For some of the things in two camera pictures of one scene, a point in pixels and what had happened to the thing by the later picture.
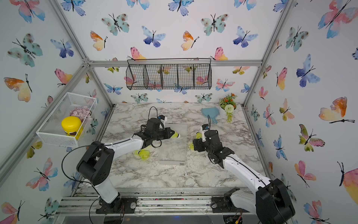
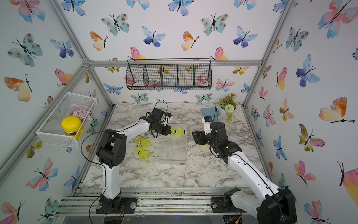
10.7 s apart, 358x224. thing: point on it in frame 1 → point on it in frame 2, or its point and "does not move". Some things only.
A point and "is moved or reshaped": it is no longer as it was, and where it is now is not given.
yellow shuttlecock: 191,146 is moved or reshaped
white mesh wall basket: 66,123 does not move
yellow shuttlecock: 175,135 is moved or reshaped
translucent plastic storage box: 173,151 does not move
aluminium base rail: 151,201 does not move
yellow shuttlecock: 143,154 does not move
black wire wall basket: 169,73 does not move
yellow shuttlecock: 198,135 is moved or reshaped
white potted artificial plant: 228,107 does not move
